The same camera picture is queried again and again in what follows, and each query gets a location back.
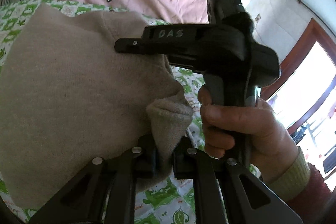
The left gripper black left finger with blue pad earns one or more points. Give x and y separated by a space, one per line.
104 190

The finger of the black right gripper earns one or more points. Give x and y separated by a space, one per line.
138 47

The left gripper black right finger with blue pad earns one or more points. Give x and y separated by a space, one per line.
226 192

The beige knit sweater brown cuffs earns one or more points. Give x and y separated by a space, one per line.
67 97

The olive knit sleeve forearm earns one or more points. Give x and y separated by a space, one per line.
303 189

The person's right hand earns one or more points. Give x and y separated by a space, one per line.
273 150

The red brown window frame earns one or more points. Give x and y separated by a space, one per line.
307 78

